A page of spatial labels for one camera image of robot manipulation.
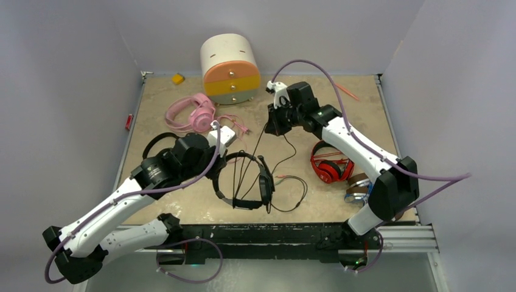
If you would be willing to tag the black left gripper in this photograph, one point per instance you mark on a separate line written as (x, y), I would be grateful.
(219, 162)

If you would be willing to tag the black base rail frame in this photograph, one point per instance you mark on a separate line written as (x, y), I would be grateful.
(324, 242)

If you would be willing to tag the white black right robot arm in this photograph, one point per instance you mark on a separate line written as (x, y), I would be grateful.
(393, 190)

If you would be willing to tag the cream orange yellow drawer box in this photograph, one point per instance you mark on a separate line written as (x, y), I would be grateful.
(229, 69)

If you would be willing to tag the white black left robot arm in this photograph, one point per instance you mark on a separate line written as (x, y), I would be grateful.
(82, 248)

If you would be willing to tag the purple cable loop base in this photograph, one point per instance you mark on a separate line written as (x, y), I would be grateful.
(191, 257)

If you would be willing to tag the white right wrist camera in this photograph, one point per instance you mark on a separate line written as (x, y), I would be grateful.
(279, 90)

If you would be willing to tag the red black headphones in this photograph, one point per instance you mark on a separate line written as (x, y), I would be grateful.
(330, 167)

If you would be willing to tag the small yellow block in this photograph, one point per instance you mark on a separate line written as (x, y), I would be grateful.
(177, 79)

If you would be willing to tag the pink headphones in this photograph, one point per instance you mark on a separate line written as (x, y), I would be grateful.
(200, 119)

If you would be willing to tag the small red clip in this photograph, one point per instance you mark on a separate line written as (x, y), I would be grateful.
(128, 122)

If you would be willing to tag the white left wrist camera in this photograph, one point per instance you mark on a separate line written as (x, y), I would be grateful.
(224, 134)

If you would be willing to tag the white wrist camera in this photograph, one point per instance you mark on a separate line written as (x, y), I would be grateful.
(279, 90)
(224, 134)

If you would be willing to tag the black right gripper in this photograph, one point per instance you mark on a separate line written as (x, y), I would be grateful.
(275, 126)

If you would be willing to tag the orange pencil stick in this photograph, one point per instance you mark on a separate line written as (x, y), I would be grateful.
(346, 91)

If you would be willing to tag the brown leather silver headphones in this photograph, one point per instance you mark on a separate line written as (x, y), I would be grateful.
(356, 180)

